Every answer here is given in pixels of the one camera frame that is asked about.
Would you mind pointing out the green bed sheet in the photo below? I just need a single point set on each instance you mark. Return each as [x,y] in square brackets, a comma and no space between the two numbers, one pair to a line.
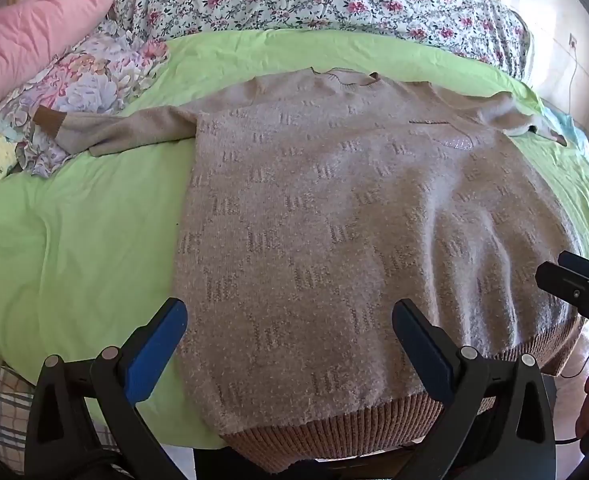
[74,260]

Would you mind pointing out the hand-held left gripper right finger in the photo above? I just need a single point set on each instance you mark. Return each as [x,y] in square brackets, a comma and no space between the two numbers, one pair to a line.
[424,345]

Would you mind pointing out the wall socket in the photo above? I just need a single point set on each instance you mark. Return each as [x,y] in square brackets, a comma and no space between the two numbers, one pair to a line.
[572,40]

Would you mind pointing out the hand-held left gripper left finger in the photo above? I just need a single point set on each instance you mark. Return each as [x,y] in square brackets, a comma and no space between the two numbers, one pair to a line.
[157,345]

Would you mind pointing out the pastel floral cloth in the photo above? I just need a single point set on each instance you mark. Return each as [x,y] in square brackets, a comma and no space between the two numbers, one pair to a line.
[84,85]

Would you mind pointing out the beige knit sweater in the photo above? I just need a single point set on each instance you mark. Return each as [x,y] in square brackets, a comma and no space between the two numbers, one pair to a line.
[354,240]

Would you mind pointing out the pink pillow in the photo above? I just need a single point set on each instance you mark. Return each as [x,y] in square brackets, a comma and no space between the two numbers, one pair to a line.
[29,35]

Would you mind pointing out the light blue cloth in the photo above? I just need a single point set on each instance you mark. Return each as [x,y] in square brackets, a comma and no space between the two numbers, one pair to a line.
[572,132]

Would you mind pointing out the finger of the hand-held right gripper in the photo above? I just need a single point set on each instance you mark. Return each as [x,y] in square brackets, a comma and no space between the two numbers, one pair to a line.
[582,265]
[564,285]

